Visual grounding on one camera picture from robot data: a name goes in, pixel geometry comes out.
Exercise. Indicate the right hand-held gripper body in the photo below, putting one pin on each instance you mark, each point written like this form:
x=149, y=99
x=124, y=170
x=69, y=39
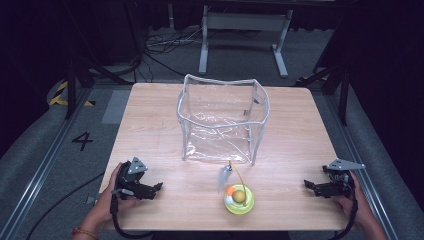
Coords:
x=336, y=186

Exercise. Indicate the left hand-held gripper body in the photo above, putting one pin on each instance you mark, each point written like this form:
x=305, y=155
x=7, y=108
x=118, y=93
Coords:
x=128, y=181

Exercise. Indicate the green cat toy with feather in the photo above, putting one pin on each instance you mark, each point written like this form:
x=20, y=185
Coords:
x=239, y=200

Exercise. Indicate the clear plastic storage bag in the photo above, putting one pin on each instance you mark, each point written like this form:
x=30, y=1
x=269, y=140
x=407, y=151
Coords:
x=220, y=133

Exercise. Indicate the person's left hand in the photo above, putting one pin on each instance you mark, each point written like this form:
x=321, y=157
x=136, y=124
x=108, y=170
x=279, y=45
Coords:
x=107, y=198

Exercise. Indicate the person's right hand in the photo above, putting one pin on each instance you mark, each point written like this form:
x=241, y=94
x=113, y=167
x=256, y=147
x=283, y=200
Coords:
x=358, y=206

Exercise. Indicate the black metal stand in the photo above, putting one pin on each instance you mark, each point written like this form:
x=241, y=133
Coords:
x=76, y=76
x=338, y=80

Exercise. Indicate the yellow black hazard tape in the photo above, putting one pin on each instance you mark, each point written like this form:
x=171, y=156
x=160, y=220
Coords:
x=61, y=95

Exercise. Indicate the white metal table frame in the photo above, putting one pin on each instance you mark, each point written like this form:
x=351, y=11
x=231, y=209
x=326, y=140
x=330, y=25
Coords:
x=245, y=21

